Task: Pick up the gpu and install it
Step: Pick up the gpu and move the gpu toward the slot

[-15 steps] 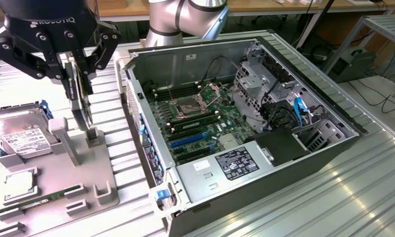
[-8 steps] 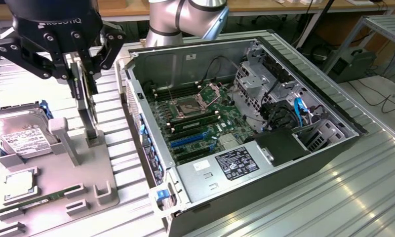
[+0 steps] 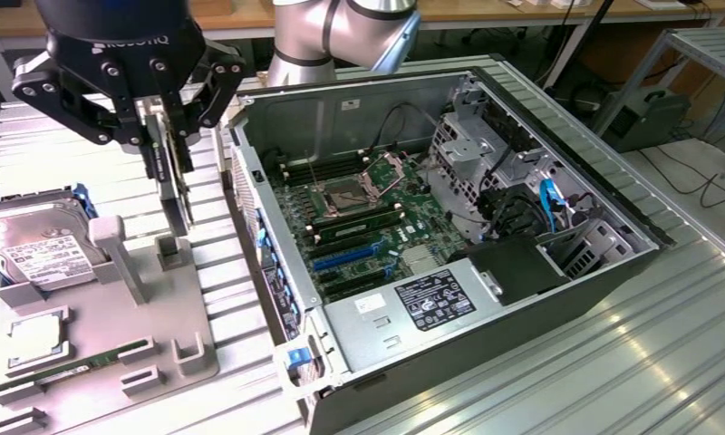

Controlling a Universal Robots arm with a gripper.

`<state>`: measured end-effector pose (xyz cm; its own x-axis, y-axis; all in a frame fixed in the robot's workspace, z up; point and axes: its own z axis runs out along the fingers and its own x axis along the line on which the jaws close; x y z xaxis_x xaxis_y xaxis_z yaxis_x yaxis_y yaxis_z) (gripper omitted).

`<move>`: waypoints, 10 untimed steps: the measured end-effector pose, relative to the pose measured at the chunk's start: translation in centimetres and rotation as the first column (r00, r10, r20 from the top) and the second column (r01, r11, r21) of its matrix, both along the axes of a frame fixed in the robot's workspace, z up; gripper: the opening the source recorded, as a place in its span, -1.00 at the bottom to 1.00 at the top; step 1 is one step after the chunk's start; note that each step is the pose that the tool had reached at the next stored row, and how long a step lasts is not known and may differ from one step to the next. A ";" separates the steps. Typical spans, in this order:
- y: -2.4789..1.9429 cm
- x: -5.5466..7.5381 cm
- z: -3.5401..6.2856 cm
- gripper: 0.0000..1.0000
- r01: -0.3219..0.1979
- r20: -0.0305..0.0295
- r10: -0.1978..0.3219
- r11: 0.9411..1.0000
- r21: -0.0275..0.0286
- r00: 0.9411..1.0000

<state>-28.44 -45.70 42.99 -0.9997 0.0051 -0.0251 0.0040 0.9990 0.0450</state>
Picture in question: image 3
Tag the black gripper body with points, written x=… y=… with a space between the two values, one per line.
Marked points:
x=126 y=45

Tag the graphics card with metal bracket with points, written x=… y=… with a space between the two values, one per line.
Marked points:
x=171 y=204

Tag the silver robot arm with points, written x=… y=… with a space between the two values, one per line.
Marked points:
x=301 y=41

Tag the open black PC case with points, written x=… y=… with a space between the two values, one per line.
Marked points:
x=289 y=118

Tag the thin metal locking lever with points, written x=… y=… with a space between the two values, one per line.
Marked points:
x=314 y=170

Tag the empty black RAM slot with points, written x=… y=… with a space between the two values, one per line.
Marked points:
x=353 y=214
x=326 y=164
x=355 y=221
x=329 y=173

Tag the CPU socket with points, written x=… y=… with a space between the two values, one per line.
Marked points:
x=343 y=197

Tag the metal socket cover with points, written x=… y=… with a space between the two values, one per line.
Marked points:
x=386 y=170

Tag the blue card retention clip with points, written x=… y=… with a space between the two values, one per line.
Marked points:
x=287 y=295
x=278 y=273
x=258 y=233
x=293 y=312

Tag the silver hard disk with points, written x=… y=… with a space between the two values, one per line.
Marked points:
x=35 y=254

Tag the RAM stick with white label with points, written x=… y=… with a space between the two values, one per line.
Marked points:
x=355 y=230

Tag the long black expansion slot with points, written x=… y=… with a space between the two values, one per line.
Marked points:
x=362 y=288
x=355 y=277
x=338 y=244

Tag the tall grey metal disk bay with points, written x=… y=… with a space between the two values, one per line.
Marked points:
x=465 y=149

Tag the green motherboard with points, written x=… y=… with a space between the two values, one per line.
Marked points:
x=410 y=217

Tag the blue expansion slot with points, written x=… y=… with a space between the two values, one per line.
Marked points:
x=345 y=258

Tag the grey parts rack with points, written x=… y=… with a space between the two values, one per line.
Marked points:
x=95 y=317

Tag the silver chipset heatsink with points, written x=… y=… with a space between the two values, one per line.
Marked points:
x=423 y=257

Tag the silver CPU chip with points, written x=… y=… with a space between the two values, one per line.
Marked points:
x=34 y=340

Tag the green RAM stick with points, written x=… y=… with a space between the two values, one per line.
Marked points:
x=95 y=360

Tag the thick black pole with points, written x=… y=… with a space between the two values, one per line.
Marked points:
x=604 y=9

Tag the blue case release latch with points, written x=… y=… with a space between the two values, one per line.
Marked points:
x=297 y=355

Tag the grey power supply unit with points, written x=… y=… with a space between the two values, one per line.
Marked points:
x=367 y=344

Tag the black plastic cover box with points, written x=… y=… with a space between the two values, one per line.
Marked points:
x=513 y=272

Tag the black floor machine box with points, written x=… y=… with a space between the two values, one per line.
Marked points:
x=652 y=122

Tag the low grey metal disk bay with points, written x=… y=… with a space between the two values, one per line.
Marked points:
x=598 y=244

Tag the metal slat side table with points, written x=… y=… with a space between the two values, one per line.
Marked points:
x=713 y=50

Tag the wooden desk with white frame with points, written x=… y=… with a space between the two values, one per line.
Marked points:
x=0 y=18
x=489 y=11

